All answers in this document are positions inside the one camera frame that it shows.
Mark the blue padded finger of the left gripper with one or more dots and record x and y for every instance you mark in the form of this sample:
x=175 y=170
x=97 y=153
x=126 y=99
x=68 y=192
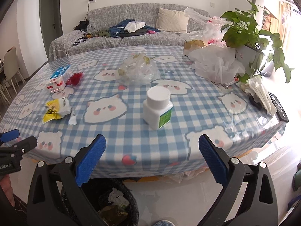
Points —
x=9 y=135

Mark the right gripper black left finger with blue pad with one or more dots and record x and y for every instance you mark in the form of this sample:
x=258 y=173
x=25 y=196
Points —
x=44 y=204

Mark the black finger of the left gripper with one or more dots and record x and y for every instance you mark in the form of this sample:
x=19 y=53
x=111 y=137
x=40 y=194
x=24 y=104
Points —
x=19 y=148

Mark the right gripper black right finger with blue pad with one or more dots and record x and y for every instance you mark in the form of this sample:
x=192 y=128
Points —
x=259 y=203

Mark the black lined trash bin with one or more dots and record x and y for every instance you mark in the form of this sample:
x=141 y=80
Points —
x=100 y=201

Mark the person's left hand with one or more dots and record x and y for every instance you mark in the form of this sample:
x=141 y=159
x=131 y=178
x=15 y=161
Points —
x=7 y=189

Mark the yellow white snack wrapper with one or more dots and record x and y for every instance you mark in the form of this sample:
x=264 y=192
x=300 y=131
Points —
x=56 y=109

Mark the white small sachet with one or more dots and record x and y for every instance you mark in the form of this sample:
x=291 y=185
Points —
x=73 y=118

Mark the beige dining chair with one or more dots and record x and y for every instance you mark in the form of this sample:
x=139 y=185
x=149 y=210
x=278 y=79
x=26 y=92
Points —
x=11 y=68

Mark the red white small carton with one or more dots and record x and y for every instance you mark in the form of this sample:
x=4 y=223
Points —
x=55 y=84

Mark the plastic bags under table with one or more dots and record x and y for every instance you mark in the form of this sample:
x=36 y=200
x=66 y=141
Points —
x=185 y=176

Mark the blue white small carton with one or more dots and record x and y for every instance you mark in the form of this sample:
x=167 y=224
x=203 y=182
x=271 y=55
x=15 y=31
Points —
x=64 y=71

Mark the blue fuzzy slipper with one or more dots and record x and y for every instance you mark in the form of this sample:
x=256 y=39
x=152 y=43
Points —
x=164 y=223

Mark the black remote control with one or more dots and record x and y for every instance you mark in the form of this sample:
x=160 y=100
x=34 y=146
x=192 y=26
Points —
x=280 y=111

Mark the blue checkered bear tablecloth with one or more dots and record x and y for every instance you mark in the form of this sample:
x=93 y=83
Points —
x=105 y=106

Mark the white medicine bottle green label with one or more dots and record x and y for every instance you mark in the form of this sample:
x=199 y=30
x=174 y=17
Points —
x=157 y=107

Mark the dark green door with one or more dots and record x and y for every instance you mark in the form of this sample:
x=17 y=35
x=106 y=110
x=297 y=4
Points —
x=50 y=22

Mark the clear crumpled plastic bag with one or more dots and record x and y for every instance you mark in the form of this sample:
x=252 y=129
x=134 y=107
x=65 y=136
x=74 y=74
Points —
x=137 y=70

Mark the white crumpled plastic bag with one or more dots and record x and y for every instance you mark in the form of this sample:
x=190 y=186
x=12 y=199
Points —
x=217 y=64

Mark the grey covered sofa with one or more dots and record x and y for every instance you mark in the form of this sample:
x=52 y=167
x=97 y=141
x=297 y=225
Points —
x=94 y=35

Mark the green potted plant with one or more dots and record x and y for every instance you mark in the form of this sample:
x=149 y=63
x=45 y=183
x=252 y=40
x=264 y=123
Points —
x=242 y=30

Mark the pile of clothes on sofa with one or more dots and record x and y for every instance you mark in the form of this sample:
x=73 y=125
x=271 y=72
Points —
x=130 y=27

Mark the brown cardboard box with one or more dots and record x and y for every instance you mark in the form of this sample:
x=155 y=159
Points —
x=192 y=45

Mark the pink white plastic bag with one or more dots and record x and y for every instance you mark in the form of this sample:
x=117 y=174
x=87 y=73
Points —
x=212 y=32

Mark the beige cushion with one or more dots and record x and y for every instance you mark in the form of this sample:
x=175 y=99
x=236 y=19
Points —
x=172 y=21

